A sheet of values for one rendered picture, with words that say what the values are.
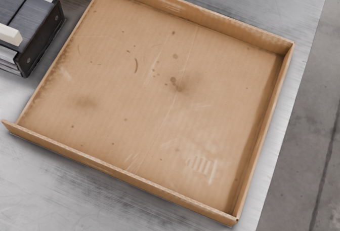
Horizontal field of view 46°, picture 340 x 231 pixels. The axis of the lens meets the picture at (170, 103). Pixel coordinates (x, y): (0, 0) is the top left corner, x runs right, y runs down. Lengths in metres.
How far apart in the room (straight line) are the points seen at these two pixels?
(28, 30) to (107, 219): 0.26
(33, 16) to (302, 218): 1.12
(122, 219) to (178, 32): 0.28
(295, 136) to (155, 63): 1.01
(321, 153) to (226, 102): 1.00
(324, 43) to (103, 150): 1.35
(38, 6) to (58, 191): 0.24
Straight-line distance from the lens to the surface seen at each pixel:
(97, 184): 0.51
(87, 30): 0.60
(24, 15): 0.57
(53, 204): 0.51
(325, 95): 1.63
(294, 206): 1.44
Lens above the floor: 1.33
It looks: 65 degrees down
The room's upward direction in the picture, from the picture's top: 9 degrees clockwise
